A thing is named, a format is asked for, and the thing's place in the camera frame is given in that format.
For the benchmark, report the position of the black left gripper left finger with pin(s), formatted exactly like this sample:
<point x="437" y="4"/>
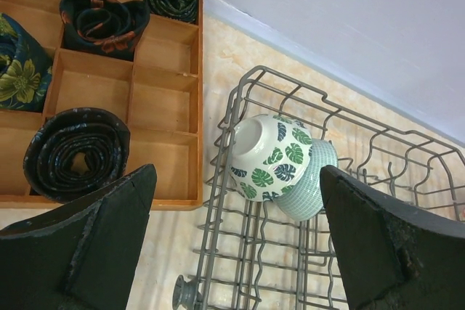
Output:
<point x="81" y="255"/>

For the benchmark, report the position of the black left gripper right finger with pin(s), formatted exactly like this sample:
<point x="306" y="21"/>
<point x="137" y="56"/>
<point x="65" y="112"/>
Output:
<point x="392" y="255"/>

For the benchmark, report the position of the green striped bowl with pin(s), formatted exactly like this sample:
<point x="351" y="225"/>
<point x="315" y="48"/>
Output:
<point x="305" y="200"/>

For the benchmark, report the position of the green leaf pattern bowl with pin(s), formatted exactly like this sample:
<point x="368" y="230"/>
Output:
<point x="270" y="154"/>

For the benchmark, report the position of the brown floral rolled tie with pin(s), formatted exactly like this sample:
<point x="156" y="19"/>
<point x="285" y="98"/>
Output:
<point x="76" y="152"/>

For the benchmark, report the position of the teal yellow-flower folded tie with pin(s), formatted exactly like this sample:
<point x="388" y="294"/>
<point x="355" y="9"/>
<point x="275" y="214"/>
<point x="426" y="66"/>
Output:
<point x="26" y="68"/>

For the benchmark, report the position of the wooden compartment tray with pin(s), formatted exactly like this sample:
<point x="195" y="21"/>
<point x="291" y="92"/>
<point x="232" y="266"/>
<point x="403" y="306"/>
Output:
<point x="158" y="94"/>

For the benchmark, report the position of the dark orange-flower rolled tie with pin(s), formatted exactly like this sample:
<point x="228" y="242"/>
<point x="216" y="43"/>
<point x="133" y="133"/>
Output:
<point x="104" y="27"/>

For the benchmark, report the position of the grey wire dish rack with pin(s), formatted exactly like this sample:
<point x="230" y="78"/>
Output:
<point x="252" y="256"/>

